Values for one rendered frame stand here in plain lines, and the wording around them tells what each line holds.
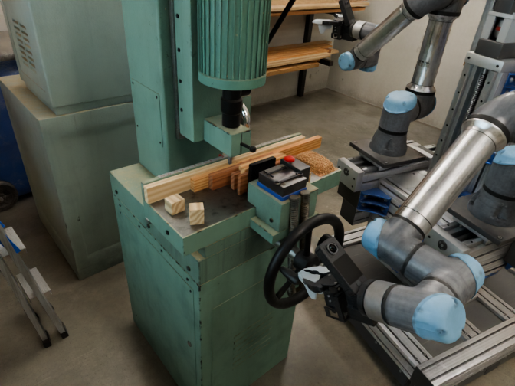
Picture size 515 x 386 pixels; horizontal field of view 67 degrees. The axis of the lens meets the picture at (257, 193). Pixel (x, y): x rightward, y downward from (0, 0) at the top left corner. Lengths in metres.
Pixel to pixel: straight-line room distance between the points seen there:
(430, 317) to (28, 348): 1.69
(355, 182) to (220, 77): 0.82
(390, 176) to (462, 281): 1.00
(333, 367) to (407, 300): 1.17
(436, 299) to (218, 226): 0.55
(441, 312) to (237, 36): 0.69
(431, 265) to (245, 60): 0.60
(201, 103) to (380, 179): 0.86
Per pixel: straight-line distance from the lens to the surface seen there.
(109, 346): 1.91
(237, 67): 0.97
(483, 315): 2.02
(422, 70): 1.70
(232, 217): 1.02
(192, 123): 1.14
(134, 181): 1.38
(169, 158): 1.26
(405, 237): 0.80
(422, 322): 0.69
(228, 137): 1.06
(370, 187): 1.66
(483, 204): 1.40
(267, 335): 1.55
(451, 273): 0.76
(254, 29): 0.96
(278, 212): 0.99
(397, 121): 1.62
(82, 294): 2.15
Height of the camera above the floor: 1.50
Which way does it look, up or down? 33 degrees down
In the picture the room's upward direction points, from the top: 4 degrees clockwise
